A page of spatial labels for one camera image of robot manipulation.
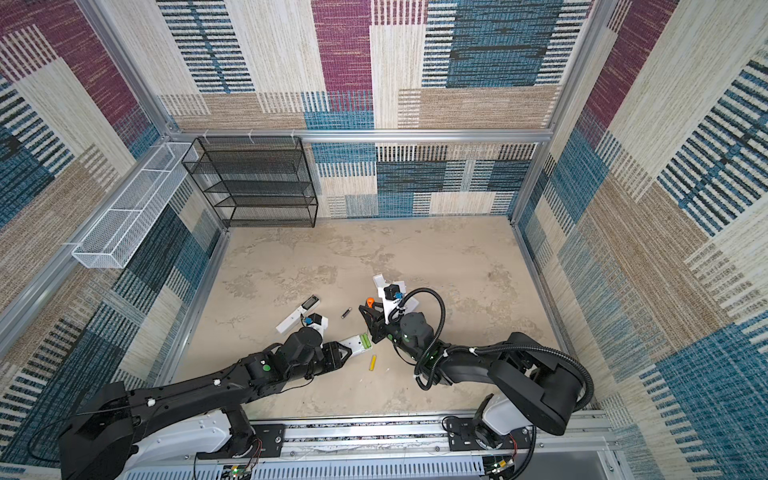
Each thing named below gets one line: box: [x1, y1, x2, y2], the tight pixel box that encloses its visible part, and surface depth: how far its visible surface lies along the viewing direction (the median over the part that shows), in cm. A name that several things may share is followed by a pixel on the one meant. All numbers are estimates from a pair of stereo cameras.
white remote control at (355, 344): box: [339, 335, 373, 356], surface depth 90 cm
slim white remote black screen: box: [276, 294, 320, 334], surface depth 96 cm
